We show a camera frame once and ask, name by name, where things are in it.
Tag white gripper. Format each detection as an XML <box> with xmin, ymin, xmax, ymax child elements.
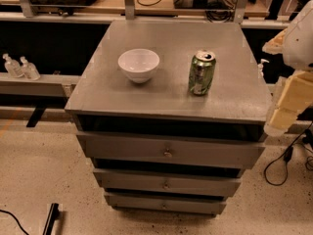
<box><xmin>262</xmin><ymin>29</ymin><xmax>313</xmax><ymax>136</ymax></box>

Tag grey drawer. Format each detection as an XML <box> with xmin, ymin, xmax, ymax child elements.
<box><xmin>105</xmin><ymin>193</ymin><xmax>226</xmax><ymax>215</ymax></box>
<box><xmin>93</xmin><ymin>168</ymin><xmax>241</xmax><ymax>197</ymax></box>
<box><xmin>76</xmin><ymin>132</ymin><xmax>265</xmax><ymax>169</ymax></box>

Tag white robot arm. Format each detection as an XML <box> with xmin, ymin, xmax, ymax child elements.
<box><xmin>262</xmin><ymin>0</ymin><xmax>313</xmax><ymax>136</ymax></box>

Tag grey drawer cabinet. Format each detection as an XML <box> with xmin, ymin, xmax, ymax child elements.
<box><xmin>66</xmin><ymin>21</ymin><xmax>271</xmax><ymax>203</ymax></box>

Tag grey top drawer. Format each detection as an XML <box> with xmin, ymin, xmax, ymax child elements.
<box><xmin>76</xmin><ymin>132</ymin><xmax>265</xmax><ymax>169</ymax></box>

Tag grey bottom drawer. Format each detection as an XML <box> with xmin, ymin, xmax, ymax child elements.
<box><xmin>105</xmin><ymin>193</ymin><xmax>226</xmax><ymax>215</ymax></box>

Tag white pump bottle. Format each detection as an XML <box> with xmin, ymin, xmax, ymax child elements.
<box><xmin>257</xmin><ymin>59</ymin><xmax>270</xmax><ymax>76</ymax></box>

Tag green soda can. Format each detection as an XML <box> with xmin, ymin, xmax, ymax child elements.
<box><xmin>189</xmin><ymin>50</ymin><xmax>216</xmax><ymax>96</ymax></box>

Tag black box on shelf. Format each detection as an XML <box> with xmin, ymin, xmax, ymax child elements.
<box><xmin>173</xmin><ymin>0</ymin><xmax>208</xmax><ymax>9</ymax></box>

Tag white ceramic bowl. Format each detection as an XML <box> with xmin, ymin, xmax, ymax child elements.
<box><xmin>117</xmin><ymin>49</ymin><xmax>159</xmax><ymax>83</ymax></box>

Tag clear bottle far left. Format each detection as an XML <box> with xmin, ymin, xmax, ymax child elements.
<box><xmin>3</xmin><ymin>53</ymin><xmax>23</xmax><ymax>78</ymax></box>

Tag black floor stand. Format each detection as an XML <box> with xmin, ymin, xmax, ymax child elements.
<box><xmin>42</xmin><ymin>203</ymin><xmax>60</xmax><ymax>235</ymax></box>

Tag coiled black cables shelf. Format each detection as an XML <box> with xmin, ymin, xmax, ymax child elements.
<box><xmin>205</xmin><ymin>0</ymin><xmax>235</xmax><ymax>23</ymax></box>

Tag black power cable right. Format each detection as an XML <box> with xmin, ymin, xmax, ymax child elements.
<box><xmin>263</xmin><ymin>120</ymin><xmax>313</xmax><ymax>187</ymax></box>

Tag black cable floor left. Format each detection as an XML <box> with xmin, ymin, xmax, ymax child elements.
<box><xmin>0</xmin><ymin>209</ymin><xmax>30</xmax><ymax>235</ymax></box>

